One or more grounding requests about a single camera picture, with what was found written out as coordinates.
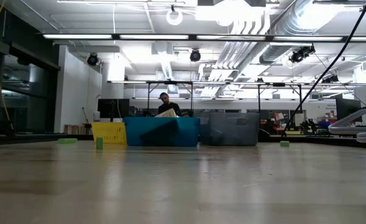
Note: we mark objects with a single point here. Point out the yellow green crayon box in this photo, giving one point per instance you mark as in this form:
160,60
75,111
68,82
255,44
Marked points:
167,114

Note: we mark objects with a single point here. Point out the green eraser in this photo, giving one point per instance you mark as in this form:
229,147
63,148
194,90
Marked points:
67,141
284,144
99,143

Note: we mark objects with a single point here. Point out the teal plastic bin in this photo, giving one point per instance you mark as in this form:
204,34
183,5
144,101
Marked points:
182,130

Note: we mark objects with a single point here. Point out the person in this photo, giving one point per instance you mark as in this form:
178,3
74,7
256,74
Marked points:
164,98

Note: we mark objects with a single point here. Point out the grey translucent plastic bin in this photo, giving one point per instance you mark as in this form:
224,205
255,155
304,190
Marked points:
232,130

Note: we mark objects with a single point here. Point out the black round ceiling spotlight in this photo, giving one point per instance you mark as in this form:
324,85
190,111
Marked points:
92,59
195,56

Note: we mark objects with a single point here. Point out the yellow slotted plastic basket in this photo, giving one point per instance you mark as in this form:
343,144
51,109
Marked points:
109,132

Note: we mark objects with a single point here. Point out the white container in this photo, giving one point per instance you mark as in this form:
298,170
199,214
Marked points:
96,116

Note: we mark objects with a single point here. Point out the stack of wooden blocks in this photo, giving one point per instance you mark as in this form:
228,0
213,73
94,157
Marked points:
74,129

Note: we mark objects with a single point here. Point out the cluttered workbench with equipment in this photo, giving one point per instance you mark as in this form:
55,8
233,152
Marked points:
310,126

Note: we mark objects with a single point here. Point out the long ceiling light bar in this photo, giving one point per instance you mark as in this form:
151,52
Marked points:
77,36

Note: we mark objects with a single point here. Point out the black ceiling spotlight cluster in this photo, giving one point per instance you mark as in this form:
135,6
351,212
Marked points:
300,54

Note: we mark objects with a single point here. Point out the black computer monitor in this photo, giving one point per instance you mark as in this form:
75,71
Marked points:
347,109

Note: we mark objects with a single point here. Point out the black metal workstation frame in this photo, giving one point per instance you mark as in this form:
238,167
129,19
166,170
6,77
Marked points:
258,99

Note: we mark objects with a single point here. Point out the black metal table frame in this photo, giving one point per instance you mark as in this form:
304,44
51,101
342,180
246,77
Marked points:
46,138

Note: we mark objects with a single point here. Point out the silver ventilation duct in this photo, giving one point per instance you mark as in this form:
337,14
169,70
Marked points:
294,28

